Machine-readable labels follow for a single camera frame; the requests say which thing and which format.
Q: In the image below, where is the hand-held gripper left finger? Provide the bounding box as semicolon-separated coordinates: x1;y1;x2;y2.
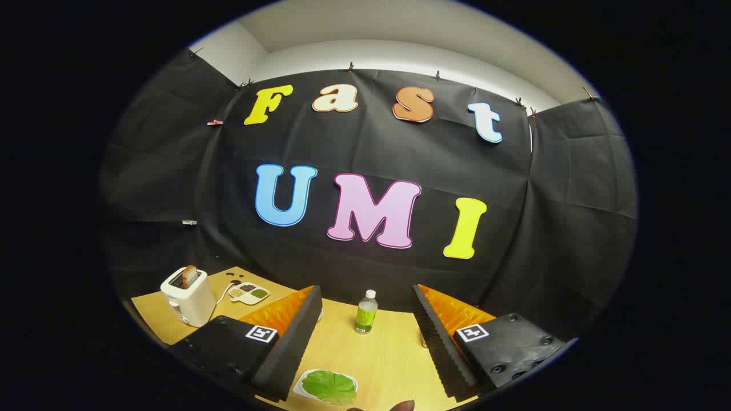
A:
167;285;323;403

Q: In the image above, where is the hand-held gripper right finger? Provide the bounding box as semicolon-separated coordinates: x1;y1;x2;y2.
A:
411;284;580;400

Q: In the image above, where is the green lettuce leaf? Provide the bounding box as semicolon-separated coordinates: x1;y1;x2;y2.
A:
301;370;358;406

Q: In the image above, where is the white leaf-shaped plate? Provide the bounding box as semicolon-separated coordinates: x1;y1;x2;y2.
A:
292;369;359;407

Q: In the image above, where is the white divided spice dish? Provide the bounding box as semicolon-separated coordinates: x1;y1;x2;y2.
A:
227;282;271;305

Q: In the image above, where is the green label plastic bottle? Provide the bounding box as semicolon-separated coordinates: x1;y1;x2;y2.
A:
354;289;379;335

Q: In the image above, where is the white toaster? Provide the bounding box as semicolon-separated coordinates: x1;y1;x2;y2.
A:
160;265;218;328

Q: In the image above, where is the white toaster cable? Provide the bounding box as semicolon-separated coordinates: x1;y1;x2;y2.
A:
214;280;240;306

